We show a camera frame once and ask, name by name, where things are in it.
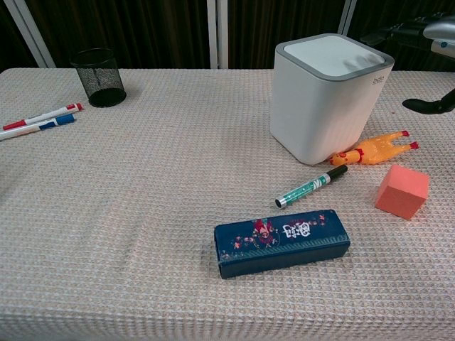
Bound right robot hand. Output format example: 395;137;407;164
360;12;455;115

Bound white square trash bin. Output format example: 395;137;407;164
269;33;395;166

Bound yellow rubber chicken toy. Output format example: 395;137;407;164
328;130;420;167

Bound orange foam cube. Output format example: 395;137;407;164
374;163;430;221

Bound green black marker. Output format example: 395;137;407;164
274;163;349;209

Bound dark blue printed pencil box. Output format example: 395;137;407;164
213;209;351;280

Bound black mesh pen holder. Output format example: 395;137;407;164
70;48;127;108

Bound beige waffle weave tablecloth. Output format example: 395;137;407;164
0;67;455;341

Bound red capped white marker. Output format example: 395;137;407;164
2;102;85;131

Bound blue capped white marker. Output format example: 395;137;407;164
0;114;77;142

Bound white metal frame post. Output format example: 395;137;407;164
3;0;56;69
338;0;358;36
207;0;229;70

